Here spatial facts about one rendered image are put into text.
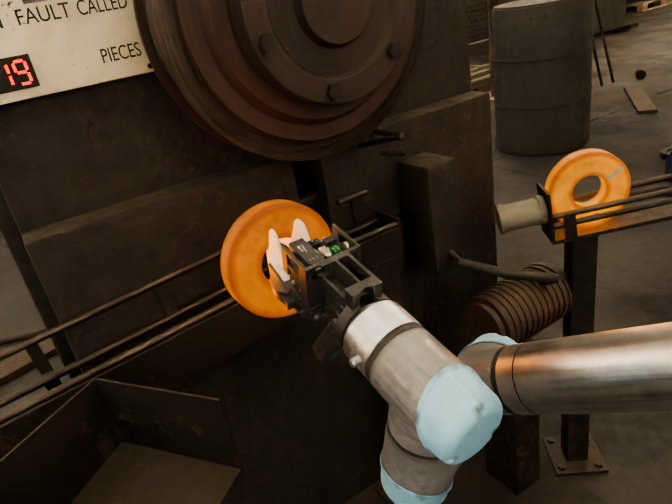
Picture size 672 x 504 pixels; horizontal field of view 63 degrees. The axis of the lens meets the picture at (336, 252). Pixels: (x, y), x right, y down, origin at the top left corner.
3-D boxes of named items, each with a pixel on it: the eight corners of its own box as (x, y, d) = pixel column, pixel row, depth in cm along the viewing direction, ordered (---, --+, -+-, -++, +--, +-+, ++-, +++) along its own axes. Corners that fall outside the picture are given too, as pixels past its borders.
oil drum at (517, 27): (476, 149, 374) (468, 9, 336) (535, 127, 399) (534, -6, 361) (549, 162, 327) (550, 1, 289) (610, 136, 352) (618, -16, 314)
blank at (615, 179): (572, 237, 112) (578, 244, 109) (527, 185, 107) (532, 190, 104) (639, 187, 107) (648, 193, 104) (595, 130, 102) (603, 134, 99)
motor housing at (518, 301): (472, 473, 135) (457, 289, 113) (532, 430, 145) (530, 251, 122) (513, 508, 125) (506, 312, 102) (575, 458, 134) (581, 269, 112)
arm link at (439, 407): (435, 489, 47) (450, 429, 42) (360, 401, 54) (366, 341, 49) (498, 446, 51) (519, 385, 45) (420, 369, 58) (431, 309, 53)
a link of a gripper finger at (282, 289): (291, 252, 67) (329, 290, 62) (292, 263, 69) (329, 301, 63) (257, 266, 65) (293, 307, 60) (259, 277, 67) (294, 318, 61)
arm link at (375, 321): (422, 360, 57) (359, 398, 54) (395, 334, 60) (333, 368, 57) (427, 310, 52) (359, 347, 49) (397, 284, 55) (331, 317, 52)
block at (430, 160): (405, 262, 121) (392, 159, 111) (432, 250, 125) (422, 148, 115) (437, 278, 113) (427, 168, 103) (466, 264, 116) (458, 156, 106)
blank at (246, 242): (199, 232, 66) (208, 238, 63) (303, 178, 72) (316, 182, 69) (245, 331, 73) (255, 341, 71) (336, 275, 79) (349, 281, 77)
